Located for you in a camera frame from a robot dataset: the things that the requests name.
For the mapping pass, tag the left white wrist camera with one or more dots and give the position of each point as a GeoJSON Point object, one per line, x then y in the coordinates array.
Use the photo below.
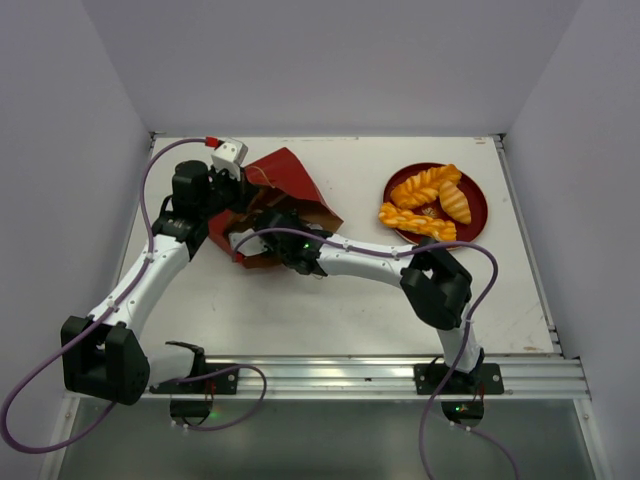
{"type": "Point", "coordinates": [228, 155]}

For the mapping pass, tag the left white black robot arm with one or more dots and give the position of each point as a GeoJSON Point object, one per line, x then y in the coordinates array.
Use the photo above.
{"type": "Point", "coordinates": [102, 355]}

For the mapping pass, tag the long braided fake bread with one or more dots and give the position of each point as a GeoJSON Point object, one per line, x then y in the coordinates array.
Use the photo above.
{"type": "Point", "coordinates": [405, 220]}

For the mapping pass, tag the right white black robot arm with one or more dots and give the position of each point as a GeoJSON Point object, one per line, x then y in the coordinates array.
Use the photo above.
{"type": "Point", "coordinates": [437, 286]}

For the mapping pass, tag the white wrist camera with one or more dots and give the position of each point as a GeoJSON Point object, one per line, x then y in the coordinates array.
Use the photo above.
{"type": "Point", "coordinates": [228, 155]}
{"type": "Point", "coordinates": [247, 243]}

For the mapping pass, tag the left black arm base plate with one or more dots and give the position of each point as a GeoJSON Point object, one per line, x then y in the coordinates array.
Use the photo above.
{"type": "Point", "coordinates": [206, 378]}

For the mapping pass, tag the twisted orange fake bread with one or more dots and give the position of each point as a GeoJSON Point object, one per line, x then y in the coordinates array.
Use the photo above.
{"type": "Point", "coordinates": [423, 187]}

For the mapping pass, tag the striped orange fake croissant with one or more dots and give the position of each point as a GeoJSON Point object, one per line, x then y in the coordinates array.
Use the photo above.
{"type": "Point", "coordinates": [454, 203]}

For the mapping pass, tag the red brown paper bag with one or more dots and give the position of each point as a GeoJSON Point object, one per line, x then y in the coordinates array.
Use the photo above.
{"type": "Point", "coordinates": [291, 188]}

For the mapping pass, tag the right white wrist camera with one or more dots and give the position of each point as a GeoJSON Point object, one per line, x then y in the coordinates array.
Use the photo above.
{"type": "Point", "coordinates": [247, 243]}

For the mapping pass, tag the aluminium mounting rail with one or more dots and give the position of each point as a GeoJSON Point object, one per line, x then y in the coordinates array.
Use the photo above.
{"type": "Point", "coordinates": [391, 378]}

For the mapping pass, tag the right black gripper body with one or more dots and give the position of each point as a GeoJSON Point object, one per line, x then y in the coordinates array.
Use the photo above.
{"type": "Point", "coordinates": [273, 223]}

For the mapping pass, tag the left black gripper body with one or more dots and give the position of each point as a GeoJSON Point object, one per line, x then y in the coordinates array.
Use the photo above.
{"type": "Point", "coordinates": [225, 192]}

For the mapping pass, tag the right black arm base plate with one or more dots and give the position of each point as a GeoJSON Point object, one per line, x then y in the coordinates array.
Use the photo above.
{"type": "Point", "coordinates": [485, 379]}

